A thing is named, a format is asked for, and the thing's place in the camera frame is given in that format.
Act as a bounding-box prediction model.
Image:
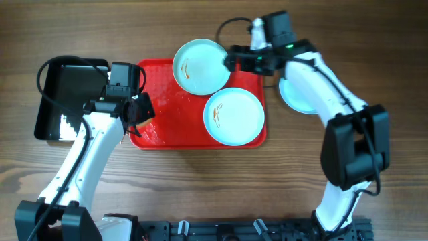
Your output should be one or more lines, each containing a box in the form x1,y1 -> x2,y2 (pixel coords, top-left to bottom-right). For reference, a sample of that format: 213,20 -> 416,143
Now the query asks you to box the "black water tray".
34,59 -> 109,141

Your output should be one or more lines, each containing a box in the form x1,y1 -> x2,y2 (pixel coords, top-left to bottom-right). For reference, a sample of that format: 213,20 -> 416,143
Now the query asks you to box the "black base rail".
133,219 -> 374,241

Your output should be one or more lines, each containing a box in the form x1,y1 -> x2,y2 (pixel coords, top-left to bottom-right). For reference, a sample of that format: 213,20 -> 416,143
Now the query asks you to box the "red plastic tray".
128,57 -> 268,151

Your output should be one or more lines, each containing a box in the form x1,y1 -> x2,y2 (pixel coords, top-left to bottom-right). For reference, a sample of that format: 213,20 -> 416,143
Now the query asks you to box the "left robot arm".
15,92 -> 155,240

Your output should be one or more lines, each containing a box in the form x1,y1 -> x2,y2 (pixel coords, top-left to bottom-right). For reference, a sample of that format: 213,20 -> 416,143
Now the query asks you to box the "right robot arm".
224,41 -> 390,240

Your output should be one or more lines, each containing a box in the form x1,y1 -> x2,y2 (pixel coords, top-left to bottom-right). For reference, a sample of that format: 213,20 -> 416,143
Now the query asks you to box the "green and orange sponge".
135,118 -> 153,130

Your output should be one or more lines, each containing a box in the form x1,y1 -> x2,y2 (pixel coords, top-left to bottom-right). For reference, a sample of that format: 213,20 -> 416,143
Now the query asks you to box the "light blue plate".
278,78 -> 317,115
203,88 -> 265,147
172,39 -> 231,96

